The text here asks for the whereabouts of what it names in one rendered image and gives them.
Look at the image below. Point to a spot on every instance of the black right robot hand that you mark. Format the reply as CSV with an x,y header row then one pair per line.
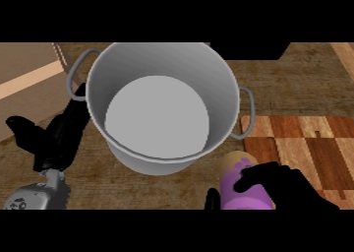
x,y
287,187

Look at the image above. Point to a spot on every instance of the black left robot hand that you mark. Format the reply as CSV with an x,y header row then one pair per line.
x,y
54,138

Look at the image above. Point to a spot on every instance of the purple can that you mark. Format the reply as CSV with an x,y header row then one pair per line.
x,y
235,193

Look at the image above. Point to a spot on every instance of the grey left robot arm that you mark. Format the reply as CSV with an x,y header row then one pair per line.
x,y
41,193

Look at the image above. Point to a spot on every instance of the checkered wooden cutting board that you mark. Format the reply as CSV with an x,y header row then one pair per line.
x,y
325,147

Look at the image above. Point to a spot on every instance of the grey metal pot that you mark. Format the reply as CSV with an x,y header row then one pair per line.
x,y
156,118

